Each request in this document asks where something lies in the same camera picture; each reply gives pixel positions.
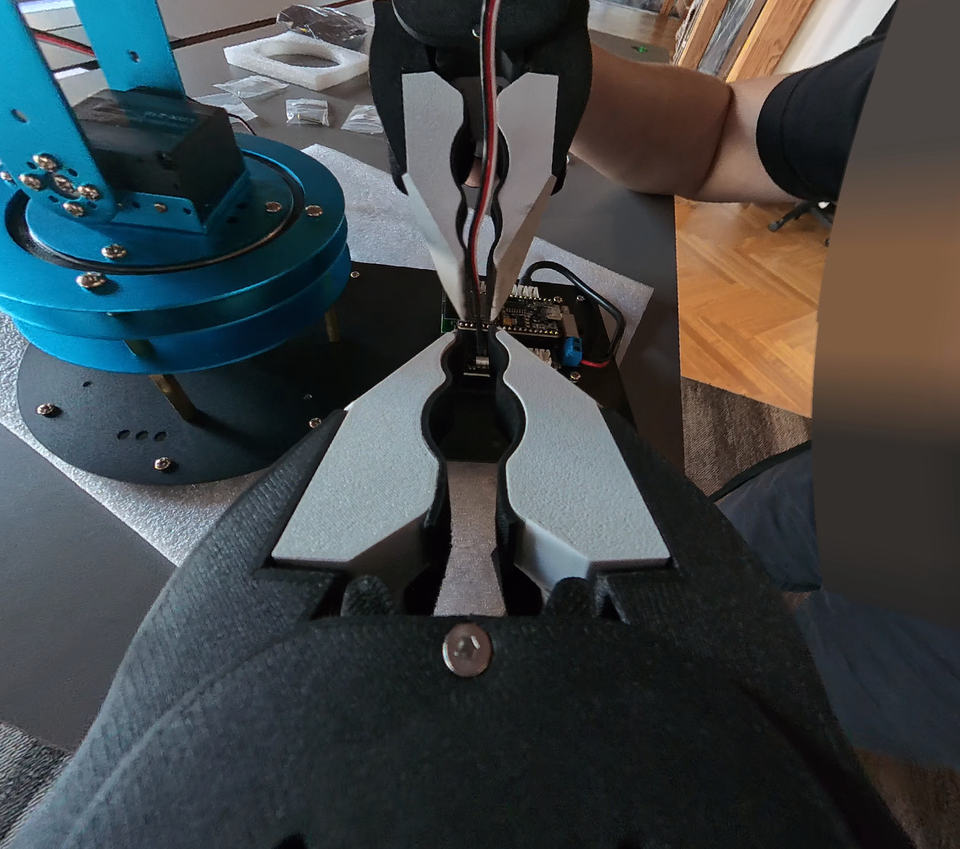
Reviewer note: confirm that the office chair base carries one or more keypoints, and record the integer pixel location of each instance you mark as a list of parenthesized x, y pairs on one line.
[(806, 211)]

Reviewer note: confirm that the grey desk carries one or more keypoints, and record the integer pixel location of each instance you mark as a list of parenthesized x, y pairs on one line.
[(60, 601)]

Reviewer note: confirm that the servo controller circuit board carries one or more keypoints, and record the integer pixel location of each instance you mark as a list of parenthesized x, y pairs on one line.
[(540, 324)]

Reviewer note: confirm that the dark anti-static bag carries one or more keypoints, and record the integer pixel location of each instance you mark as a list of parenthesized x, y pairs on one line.
[(322, 24)]

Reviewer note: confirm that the person's right forearm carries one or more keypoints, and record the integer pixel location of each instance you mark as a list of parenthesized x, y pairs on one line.
[(652, 129)]

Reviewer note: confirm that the white foam sheet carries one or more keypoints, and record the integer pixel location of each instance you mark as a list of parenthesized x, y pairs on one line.
[(375, 219)]

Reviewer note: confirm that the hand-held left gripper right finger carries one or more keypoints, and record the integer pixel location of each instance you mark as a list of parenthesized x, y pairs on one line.
[(577, 489)]

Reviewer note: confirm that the person's dark trousers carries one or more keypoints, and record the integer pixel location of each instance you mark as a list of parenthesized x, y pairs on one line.
[(862, 639)]

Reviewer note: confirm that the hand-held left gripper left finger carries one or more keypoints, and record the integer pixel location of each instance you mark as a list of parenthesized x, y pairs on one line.
[(360, 489)]

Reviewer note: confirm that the white foam frame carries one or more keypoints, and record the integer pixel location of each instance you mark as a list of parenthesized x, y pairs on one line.
[(247, 58)]

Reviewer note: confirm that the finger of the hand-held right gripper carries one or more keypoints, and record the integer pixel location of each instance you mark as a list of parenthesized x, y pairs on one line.
[(427, 136), (534, 136)]

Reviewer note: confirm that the person's black shirt sleeve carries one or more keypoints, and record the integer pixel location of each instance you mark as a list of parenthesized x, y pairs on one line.
[(817, 129)]

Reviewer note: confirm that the blue toy robot arm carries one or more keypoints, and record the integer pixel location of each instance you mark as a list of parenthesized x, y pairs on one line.
[(225, 279)]

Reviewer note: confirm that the person's right hand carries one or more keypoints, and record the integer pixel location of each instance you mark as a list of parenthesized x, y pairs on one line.
[(472, 170)]

